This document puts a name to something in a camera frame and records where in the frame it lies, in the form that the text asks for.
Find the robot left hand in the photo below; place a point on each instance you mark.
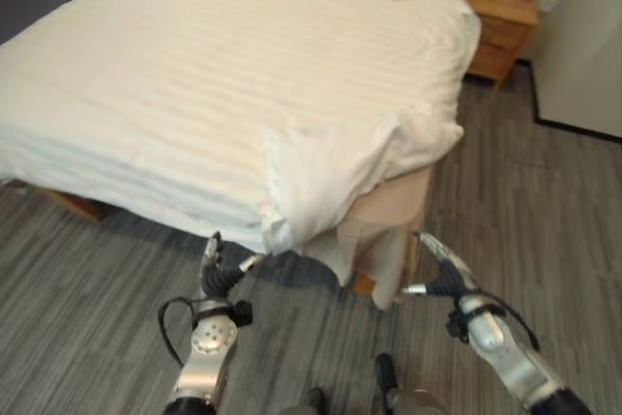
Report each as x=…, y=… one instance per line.
x=217, y=277

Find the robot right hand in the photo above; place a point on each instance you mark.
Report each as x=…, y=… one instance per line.
x=449, y=273

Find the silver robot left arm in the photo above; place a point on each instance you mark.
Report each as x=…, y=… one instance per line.
x=204, y=352

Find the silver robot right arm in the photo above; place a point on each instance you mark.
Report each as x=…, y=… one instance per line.
x=510, y=347

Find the beige bed base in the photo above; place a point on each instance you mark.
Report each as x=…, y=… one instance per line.
x=384, y=220

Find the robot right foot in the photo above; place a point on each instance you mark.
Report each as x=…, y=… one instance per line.
x=387, y=370

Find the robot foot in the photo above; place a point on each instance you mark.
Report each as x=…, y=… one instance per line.
x=387, y=370
x=317, y=398

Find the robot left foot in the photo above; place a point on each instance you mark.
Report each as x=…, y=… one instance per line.
x=317, y=398

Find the white striped duvet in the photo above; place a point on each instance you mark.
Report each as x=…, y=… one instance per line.
x=233, y=94

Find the wooden nightstand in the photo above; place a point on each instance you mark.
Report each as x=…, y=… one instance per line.
x=503, y=28

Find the white wall socket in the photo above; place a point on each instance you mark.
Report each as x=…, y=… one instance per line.
x=549, y=1

